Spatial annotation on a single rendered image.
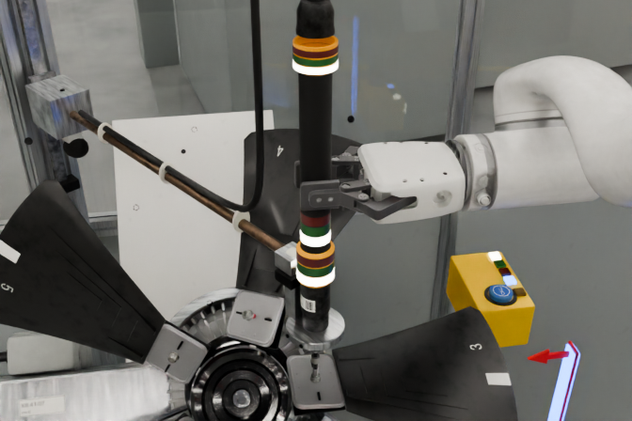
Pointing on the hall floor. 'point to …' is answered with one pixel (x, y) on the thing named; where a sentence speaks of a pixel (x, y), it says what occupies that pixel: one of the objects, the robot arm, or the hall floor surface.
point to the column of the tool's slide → (31, 154)
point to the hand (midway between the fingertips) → (316, 184)
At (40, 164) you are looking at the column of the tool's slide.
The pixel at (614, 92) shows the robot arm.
